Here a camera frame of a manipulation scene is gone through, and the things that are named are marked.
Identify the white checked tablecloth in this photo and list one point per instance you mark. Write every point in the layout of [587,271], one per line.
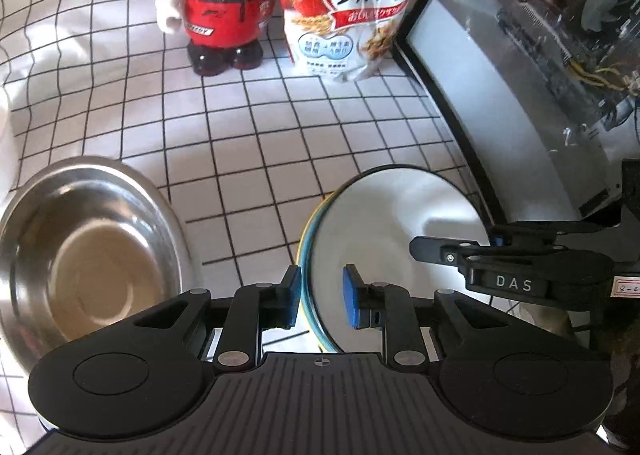
[260,135]

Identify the stainless steel bowl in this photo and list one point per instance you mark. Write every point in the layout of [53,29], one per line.
[90,255]

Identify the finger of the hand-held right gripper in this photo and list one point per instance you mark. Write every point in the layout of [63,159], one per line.
[510,280]
[560,234]

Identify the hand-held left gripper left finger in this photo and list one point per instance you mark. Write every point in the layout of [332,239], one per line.
[291,296]

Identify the red cereal bag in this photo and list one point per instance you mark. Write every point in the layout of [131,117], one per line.
[350,10]

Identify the white plate with blue base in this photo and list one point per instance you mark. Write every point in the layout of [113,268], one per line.
[400,230]

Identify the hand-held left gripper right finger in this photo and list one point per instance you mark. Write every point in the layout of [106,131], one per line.
[352,301]

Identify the computer case with glass panel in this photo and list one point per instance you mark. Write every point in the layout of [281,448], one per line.
[525,60]

